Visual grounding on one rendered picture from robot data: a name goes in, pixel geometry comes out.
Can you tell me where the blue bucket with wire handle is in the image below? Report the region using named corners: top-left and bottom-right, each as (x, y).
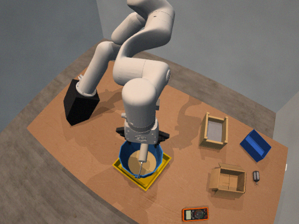
top-left (118, 140), bottom-right (163, 179)

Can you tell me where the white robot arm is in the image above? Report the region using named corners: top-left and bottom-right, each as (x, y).
top-left (76, 0), bottom-right (175, 132)

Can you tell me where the orange digital multimeter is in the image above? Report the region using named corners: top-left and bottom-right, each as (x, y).
top-left (182, 207), bottom-right (209, 222)

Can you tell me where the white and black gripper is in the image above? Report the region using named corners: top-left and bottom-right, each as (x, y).
top-left (116, 117), bottom-right (169, 148)

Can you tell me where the yellow square tray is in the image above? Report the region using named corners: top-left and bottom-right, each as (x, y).
top-left (114, 152), bottom-right (171, 191)

